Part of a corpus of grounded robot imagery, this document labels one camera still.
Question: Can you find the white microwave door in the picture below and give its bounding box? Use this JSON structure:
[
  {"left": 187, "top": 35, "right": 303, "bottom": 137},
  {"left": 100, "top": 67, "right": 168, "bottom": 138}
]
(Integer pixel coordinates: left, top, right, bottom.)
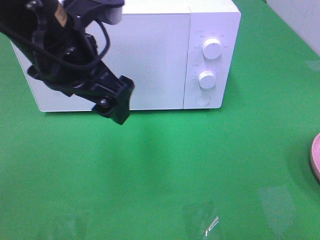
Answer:
[{"left": 12, "top": 13, "right": 190, "bottom": 112}]

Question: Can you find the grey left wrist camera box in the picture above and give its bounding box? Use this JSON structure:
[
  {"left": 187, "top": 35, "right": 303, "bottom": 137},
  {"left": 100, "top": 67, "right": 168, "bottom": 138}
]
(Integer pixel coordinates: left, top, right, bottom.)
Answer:
[{"left": 62, "top": 0, "right": 125, "bottom": 26}]

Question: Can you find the white microwave oven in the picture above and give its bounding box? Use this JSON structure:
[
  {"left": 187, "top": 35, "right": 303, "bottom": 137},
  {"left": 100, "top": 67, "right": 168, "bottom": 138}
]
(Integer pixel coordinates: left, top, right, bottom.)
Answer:
[{"left": 9, "top": 0, "right": 242, "bottom": 113}]

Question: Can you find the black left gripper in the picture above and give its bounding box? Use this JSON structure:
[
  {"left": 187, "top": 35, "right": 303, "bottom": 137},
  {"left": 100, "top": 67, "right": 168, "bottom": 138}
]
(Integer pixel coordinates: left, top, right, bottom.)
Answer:
[{"left": 26, "top": 14, "right": 135, "bottom": 125}]

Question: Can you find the round white door button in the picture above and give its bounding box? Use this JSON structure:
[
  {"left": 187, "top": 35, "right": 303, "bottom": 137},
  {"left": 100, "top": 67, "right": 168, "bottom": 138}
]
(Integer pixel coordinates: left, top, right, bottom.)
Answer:
[{"left": 195, "top": 93, "right": 211, "bottom": 106}]

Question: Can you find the white microwave knob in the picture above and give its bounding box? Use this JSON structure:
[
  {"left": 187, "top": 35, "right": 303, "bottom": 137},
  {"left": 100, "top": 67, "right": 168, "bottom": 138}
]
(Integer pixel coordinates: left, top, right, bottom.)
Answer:
[
  {"left": 202, "top": 36, "right": 222, "bottom": 60},
  {"left": 198, "top": 70, "right": 217, "bottom": 89}
]

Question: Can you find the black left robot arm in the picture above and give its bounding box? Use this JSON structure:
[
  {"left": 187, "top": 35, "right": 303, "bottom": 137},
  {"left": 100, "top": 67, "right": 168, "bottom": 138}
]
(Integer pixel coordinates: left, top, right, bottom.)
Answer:
[{"left": 0, "top": 0, "right": 135, "bottom": 125}]

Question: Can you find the green table cloth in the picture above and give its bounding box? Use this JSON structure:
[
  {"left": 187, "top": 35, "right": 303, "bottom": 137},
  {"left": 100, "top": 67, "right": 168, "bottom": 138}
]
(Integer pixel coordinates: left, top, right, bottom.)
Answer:
[{"left": 0, "top": 0, "right": 320, "bottom": 240}]

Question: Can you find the pink round plate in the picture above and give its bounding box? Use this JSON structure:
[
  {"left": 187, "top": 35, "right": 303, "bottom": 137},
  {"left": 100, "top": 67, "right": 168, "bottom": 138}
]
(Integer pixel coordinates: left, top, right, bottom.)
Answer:
[{"left": 309, "top": 133, "right": 320, "bottom": 184}]

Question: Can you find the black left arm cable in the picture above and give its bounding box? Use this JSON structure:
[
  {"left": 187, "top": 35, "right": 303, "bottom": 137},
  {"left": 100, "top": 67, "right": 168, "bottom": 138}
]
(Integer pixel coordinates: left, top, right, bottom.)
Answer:
[{"left": 0, "top": 18, "right": 111, "bottom": 71}]

